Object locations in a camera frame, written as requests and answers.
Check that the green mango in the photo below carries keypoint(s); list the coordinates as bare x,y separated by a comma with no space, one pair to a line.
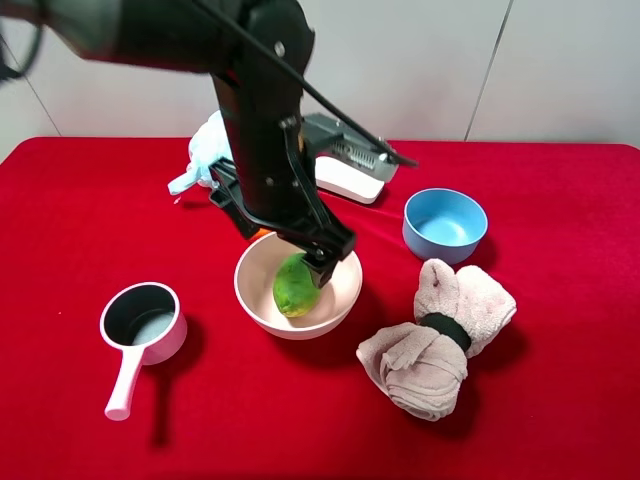
294,292

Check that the white grey stapler device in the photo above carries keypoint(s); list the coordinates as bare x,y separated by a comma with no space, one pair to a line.
346,164

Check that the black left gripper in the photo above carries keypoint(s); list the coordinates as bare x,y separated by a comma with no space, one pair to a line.
252,108

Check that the beige bowl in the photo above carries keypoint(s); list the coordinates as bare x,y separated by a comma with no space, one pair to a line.
253,282

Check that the red table cloth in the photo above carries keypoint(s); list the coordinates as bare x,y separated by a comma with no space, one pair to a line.
554,396

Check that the pink rolled towel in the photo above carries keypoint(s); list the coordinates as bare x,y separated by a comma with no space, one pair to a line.
421,365

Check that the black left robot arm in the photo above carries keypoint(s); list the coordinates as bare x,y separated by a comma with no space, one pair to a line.
256,53

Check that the blue bowl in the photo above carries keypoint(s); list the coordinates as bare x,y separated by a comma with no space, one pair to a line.
444,224

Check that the pink saucepan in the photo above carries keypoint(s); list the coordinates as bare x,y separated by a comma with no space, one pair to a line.
145,323

